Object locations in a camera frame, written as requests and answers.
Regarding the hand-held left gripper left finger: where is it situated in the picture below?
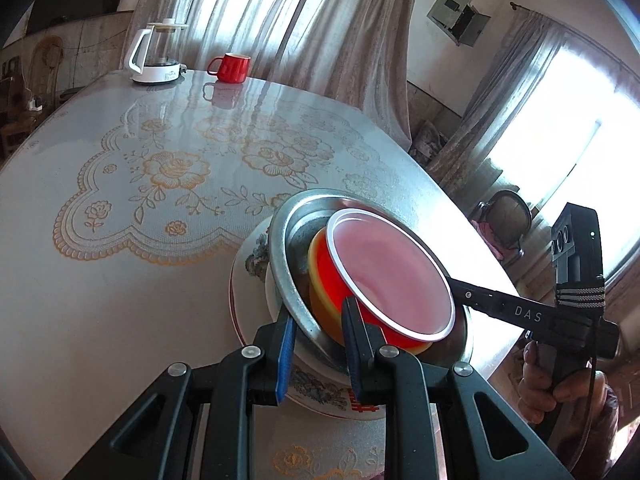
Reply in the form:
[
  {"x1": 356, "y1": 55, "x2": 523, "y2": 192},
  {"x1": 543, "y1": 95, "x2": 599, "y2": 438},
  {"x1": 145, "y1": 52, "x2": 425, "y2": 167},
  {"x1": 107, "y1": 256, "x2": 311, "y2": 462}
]
[{"x1": 65, "y1": 307, "x2": 298, "y2": 480}]

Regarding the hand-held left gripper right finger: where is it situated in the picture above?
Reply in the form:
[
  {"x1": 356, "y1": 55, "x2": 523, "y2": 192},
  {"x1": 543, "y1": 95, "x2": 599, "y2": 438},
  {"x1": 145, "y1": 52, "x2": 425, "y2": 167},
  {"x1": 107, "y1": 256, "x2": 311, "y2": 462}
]
[{"x1": 341, "y1": 296, "x2": 573, "y2": 480}]

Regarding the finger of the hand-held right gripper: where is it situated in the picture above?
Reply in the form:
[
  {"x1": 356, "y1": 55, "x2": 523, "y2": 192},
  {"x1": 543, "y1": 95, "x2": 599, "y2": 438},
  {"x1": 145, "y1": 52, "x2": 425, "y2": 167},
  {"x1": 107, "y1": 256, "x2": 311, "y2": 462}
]
[{"x1": 446, "y1": 276, "x2": 507, "y2": 314}]

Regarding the white plate with red characters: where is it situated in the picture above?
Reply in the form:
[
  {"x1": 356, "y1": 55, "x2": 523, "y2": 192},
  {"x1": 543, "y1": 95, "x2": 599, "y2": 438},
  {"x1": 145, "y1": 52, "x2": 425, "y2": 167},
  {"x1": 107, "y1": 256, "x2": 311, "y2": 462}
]
[{"x1": 231, "y1": 220, "x2": 388, "y2": 418}]

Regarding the pink rimmed floral plate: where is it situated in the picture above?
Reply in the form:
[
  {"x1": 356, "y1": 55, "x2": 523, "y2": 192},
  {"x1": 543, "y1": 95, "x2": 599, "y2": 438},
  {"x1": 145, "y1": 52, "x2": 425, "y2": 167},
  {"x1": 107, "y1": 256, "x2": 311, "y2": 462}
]
[{"x1": 228, "y1": 260, "x2": 261, "y2": 348}]

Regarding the yellow plastic bowl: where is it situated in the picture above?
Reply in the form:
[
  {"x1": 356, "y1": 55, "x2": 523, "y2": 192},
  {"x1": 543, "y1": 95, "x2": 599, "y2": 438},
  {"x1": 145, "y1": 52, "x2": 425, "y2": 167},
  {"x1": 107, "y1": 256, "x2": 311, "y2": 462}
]
[{"x1": 307, "y1": 227, "x2": 436, "y2": 356}]

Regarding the red plastic bowl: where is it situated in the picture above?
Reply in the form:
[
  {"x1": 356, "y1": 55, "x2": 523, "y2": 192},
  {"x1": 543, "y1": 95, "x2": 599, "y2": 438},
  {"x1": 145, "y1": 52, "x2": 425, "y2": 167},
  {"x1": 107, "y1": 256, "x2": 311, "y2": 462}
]
[{"x1": 324, "y1": 208, "x2": 457, "y2": 348}]

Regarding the stainless steel bowl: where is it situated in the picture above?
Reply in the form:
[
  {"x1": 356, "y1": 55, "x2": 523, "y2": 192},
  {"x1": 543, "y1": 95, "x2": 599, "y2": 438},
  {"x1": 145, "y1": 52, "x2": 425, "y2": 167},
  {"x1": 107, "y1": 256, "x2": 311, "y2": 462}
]
[{"x1": 270, "y1": 188, "x2": 474, "y2": 376}]

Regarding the person's right forearm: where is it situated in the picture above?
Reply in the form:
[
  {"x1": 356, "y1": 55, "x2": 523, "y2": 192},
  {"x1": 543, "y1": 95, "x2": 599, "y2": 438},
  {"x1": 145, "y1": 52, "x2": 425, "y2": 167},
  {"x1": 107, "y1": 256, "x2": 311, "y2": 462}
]
[{"x1": 555, "y1": 395, "x2": 623, "y2": 480}]

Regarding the person's right hand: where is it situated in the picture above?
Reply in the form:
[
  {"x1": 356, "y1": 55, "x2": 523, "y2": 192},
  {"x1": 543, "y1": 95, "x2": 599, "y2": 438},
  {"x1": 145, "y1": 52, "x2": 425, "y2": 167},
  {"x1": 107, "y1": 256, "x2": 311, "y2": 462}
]
[{"x1": 517, "y1": 342, "x2": 611, "y2": 426}]

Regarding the pink cloth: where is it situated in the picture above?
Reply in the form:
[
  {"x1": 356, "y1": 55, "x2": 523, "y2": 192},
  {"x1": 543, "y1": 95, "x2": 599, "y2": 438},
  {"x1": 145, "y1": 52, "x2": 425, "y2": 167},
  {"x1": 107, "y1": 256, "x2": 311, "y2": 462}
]
[{"x1": 477, "y1": 222, "x2": 507, "y2": 259}]

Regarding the dark oval back chair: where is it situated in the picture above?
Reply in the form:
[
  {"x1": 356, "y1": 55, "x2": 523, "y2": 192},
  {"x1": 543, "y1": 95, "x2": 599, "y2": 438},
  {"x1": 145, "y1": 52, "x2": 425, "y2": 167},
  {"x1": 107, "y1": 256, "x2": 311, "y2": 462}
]
[{"x1": 472, "y1": 190, "x2": 533, "y2": 266}]

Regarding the folded patterned cloth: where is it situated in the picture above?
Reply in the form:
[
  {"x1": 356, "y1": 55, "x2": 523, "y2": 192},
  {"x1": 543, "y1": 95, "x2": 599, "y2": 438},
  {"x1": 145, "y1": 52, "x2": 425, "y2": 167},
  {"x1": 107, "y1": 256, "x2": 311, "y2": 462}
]
[{"x1": 409, "y1": 120, "x2": 453, "y2": 166}]

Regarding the narrow beige sheer curtain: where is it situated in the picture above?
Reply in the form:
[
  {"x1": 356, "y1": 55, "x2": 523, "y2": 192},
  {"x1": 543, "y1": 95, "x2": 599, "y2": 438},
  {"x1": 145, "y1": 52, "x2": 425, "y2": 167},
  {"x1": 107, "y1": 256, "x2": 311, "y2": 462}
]
[{"x1": 435, "y1": 10, "x2": 571, "y2": 196}]

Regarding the red mug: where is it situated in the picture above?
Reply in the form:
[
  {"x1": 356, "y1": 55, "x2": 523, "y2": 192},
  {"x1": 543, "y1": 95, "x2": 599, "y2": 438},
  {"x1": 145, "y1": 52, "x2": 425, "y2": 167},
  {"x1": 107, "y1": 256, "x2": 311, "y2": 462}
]
[{"x1": 206, "y1": 53, "x2": 251, "y2": 84}]

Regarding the wide beige sheer curtain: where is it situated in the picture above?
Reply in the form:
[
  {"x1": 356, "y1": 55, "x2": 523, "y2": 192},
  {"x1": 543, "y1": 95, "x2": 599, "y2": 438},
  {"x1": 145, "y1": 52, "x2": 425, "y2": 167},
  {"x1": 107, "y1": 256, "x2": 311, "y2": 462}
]
[{"x1": 131, "y1": 0, "x2": 431, "y2": 156}]

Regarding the white glass electric kettle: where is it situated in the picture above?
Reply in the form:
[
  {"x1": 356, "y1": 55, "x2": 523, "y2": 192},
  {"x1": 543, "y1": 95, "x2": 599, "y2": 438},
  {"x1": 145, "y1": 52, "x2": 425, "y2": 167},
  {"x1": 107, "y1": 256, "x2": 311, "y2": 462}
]
[{"x1": 128, "y1": 18, "x2": 189, "y2": 85}]

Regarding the small wooden stool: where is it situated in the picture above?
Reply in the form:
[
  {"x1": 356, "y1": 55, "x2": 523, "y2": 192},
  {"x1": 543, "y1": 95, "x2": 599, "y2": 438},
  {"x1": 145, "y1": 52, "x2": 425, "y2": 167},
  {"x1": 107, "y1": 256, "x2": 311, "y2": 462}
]
[{"x1": 0, "y1": 120, "x2": 36, "y2": 158}]

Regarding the rattan chair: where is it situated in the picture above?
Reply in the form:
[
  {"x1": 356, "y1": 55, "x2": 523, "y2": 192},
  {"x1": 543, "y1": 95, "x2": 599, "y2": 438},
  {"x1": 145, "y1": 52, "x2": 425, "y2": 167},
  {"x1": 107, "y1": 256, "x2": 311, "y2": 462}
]
[{"x1": 32, "y1": 35, "x2": 66, "y2": 96}]

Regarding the black silver striped strap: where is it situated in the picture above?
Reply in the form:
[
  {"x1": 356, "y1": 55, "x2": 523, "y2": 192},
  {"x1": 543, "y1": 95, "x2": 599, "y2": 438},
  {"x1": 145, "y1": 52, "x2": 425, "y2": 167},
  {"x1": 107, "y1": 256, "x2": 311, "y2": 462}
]
[{"x1": 554, "y1": 276, "x2": 607, "y2": 309}]

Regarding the grey wall electrical panel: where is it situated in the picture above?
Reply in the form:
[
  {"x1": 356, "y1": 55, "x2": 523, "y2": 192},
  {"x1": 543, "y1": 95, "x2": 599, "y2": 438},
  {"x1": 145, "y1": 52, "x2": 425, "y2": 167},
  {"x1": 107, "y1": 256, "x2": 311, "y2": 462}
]
[{"x1": 426, "y1": 0, "x2": 492, "y2": 48}]

